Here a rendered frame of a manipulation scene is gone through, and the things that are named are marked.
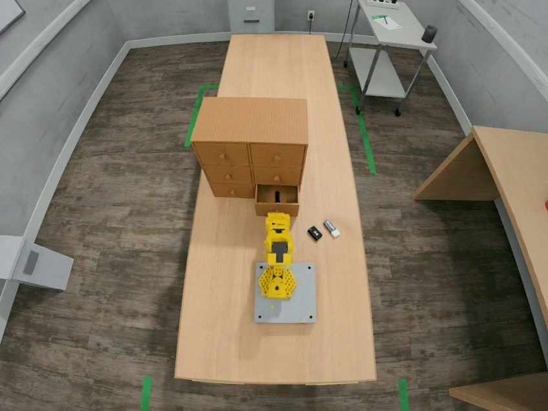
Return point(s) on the white eraser with black sleeve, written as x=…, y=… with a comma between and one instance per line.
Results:
x=331, y=228

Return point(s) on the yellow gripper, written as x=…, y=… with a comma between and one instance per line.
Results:
x=280, y=215

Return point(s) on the brown wooden chest of drawers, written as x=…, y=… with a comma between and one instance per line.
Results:
x=252, y=120

